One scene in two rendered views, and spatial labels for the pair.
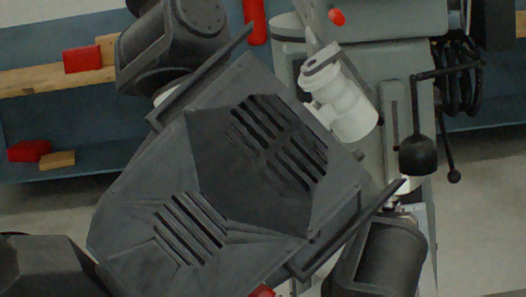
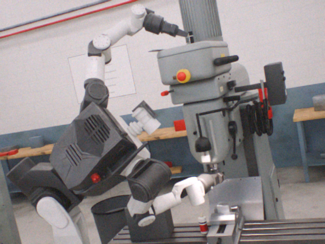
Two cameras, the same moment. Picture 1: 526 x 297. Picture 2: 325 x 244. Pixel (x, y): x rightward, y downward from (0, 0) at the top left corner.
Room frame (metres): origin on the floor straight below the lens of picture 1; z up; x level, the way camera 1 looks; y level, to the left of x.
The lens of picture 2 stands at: (-0.38, -0.76, 1.79)
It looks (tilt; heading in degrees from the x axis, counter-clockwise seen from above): 7 degrees down; 22
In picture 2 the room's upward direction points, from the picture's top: 11 degrees counter-clockwise
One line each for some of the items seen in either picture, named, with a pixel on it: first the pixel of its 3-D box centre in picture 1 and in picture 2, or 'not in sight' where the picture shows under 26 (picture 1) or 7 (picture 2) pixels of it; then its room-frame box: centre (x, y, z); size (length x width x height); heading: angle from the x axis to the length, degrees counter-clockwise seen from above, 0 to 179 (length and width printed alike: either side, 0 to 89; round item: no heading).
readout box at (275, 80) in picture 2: (488, 0); (276, 83); (1.77, -0.58, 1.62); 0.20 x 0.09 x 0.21; 0
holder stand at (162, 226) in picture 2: not in sight; (149, 218); (1.45, 0.16, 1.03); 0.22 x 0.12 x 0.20; 96
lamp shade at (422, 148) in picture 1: (417, 151); (202, 143); (1.26, -0.27, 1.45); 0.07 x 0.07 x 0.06
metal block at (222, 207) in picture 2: not in sight; (224, 209); (1.47, -0.25, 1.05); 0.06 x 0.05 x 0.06; 92
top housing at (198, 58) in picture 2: not in sight; (196, 62); (1.49, -0.24, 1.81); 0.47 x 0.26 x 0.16; 0
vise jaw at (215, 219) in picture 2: not in sight; (223, 218); (1.42, -0.25, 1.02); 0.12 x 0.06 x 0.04; 92
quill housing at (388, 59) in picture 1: (383, 107); (208, 129); (1.48, -0.25, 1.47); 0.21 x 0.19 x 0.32; 90
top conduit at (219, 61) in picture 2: not in sight; (227, 60); (1.51, -0.39, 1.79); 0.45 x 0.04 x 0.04; 0
